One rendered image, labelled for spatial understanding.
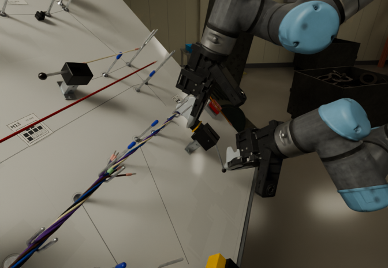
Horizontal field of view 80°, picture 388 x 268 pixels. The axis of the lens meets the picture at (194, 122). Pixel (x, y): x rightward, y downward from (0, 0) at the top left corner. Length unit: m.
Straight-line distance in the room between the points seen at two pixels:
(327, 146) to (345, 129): 0.04
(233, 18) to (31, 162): 0.45
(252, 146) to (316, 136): 0.15
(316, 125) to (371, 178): 0.12
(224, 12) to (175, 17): 5.31
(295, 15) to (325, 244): 1.72
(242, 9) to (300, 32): 0.16
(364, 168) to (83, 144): 0.50
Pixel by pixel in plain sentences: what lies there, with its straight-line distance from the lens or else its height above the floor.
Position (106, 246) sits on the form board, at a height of 1.07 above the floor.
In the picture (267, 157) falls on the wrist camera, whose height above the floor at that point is 1.13.
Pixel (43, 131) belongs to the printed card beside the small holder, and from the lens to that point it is 0.49.
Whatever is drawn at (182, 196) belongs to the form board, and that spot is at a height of 1.02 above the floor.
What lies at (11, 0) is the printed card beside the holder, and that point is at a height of 1.44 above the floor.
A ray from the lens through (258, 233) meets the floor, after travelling 1.86.
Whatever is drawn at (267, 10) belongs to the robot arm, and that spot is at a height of 1.42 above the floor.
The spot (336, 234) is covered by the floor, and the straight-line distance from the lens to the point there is 2.06.
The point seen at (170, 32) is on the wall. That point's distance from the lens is 5.83.
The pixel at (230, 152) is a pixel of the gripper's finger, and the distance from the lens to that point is 0.64.
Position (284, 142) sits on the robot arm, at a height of 1.18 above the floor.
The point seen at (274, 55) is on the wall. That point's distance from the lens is 6.52.
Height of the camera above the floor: 1.43
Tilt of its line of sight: 27 degrees down
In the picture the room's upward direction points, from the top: straight up
